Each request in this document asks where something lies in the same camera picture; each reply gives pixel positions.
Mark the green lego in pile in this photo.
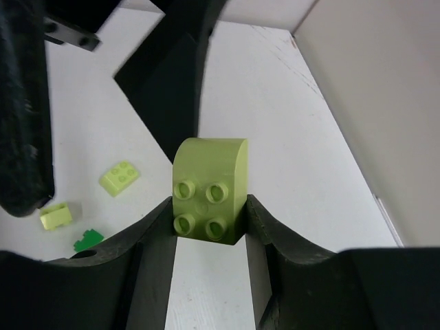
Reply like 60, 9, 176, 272
74, 229, 104, 252

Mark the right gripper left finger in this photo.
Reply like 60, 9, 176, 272
1, 199, 177, 329

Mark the lime lego brick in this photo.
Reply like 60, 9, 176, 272
98, 160, 140, 197
39, 202, 73, 230
172, 137, 248, 245

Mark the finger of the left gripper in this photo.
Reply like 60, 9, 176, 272
114, 1, 226, 161

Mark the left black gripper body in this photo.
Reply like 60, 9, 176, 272
44, 0, 117, 52

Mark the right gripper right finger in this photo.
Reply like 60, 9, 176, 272
244, 195, 439, 329

